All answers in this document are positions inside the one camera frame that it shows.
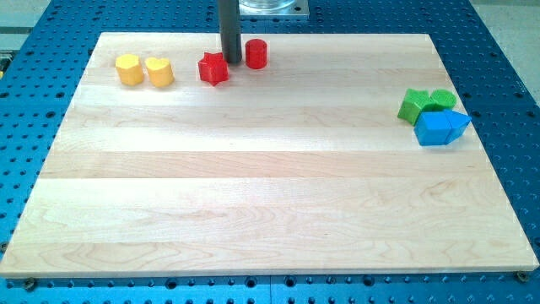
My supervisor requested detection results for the blue triangle block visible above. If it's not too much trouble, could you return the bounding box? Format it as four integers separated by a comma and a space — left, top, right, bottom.
443, 110, 472, 144

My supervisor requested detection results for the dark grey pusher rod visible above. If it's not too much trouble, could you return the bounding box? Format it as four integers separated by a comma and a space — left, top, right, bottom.
217, 0, 242, 64

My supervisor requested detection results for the blue perforated metal table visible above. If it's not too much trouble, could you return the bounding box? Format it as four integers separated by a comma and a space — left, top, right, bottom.
1, 1, 539, 303

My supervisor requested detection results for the red star block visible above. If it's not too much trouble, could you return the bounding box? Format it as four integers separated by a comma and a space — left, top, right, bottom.
198, 52, 229, 86

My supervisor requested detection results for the green star block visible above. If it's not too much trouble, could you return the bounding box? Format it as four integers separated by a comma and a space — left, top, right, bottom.
397, 89, 435, 126

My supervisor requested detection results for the yellow hexagon block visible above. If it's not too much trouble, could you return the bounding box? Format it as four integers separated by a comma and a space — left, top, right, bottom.
115, 54, 144, 86

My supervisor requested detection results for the green cylinder block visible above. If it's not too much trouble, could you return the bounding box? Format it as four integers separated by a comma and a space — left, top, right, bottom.
430, 89, 457, 111

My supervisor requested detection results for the light wooden board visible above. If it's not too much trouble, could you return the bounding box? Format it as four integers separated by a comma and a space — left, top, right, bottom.
1, 32, 538, 279

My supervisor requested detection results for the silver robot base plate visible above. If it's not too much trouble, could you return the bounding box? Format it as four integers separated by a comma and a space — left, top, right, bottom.
239, 0, 310, 18

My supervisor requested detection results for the red cylinder block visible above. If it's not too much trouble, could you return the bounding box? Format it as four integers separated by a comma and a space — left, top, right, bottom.
246, 39, 267, 69

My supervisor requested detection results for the yellow heart block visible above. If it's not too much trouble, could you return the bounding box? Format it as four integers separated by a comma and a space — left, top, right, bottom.
144, 57, 175, 88

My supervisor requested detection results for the blue cube block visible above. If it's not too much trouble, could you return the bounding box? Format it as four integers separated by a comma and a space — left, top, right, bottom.
414, 111, 451, 146

